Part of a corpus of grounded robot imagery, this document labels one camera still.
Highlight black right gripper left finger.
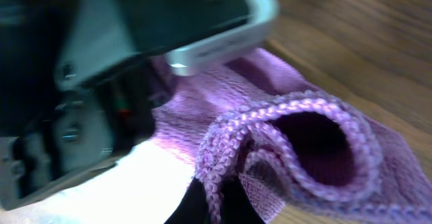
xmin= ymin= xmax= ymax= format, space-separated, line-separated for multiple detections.
xmin=164 ymin=178 xmax=209 ymax=224

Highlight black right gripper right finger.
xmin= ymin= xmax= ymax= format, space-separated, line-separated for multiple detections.
xmin=221 ymin=176 xmax=265 ymax=224

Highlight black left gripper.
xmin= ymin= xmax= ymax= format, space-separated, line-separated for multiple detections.
xmin=1 ymin=60 xmax=172 ymax=210

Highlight purple microfiber cloth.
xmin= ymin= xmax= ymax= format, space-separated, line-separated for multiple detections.
xmin=152 ymin=49 xmax=431 ymax=223

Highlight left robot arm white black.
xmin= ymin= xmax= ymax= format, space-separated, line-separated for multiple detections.
xmin=1 ymin=0 xmax=174 ymax=223

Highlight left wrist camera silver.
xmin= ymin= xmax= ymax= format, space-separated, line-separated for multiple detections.
xmin=55 ymin=0 xmax=279 ymax=90

